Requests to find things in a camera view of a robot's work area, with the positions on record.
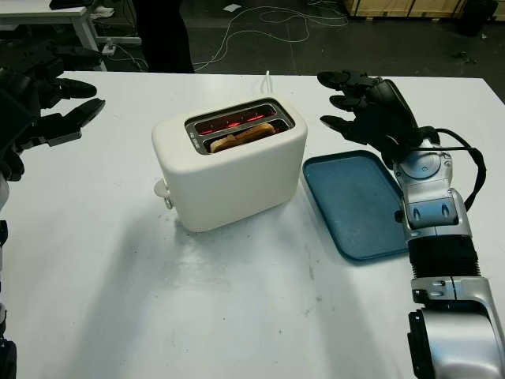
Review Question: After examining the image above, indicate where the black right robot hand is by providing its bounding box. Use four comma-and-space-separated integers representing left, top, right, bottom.
317, 69, 423, 157

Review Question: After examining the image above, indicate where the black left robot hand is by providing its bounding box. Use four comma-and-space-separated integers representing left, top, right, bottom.
0, 41, 107, 147

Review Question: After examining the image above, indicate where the browned toast slice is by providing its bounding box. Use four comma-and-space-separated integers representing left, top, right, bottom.
209, 122, 276, 154

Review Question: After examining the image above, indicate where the person in black trousers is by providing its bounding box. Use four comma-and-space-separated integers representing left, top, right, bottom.
136, 0, 195, 74

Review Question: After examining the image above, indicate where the white two-slot toaster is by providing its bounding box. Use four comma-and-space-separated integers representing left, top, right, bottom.
151, 94, 309, 233

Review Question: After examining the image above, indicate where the blue plastic tray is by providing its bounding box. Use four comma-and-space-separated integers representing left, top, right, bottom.
301, 148, 411, 264

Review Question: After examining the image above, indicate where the wooden crate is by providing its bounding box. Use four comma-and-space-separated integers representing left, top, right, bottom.
342, 0, 461, 17

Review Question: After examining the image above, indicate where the black bin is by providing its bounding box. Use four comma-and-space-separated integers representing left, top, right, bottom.
457, 0, 500, 36

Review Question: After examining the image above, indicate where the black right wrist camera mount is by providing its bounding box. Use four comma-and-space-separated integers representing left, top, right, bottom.
379, 136, 408, 171

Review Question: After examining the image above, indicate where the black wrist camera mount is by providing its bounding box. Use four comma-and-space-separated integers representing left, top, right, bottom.
0, 88, 35, 182
379, 136, 408, 171

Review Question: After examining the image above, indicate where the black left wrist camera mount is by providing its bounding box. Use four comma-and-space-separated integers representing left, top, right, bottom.
0, 88, 35, 182

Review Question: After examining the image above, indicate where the thin white floor cable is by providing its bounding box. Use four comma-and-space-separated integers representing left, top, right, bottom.
116, 43, 149, 74

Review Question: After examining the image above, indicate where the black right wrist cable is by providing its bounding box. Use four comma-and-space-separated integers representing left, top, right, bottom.
424, 126, 488, 214

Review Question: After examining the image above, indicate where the white metal-frame desk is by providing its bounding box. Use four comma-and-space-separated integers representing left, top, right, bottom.
0, 0, 143, 72

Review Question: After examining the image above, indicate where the white toaster power cord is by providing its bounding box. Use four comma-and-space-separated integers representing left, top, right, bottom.
258, 69, 277, 98

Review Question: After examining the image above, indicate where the long white floor cable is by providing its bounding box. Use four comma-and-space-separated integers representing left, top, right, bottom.
193, 7, 350, 70

